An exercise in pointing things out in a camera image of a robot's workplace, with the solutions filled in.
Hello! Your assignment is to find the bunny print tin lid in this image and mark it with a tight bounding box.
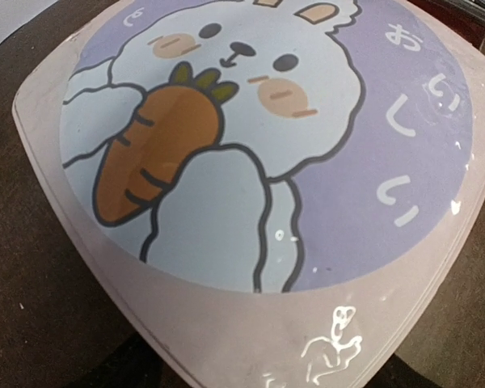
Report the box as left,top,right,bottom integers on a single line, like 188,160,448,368
12,1,485,387

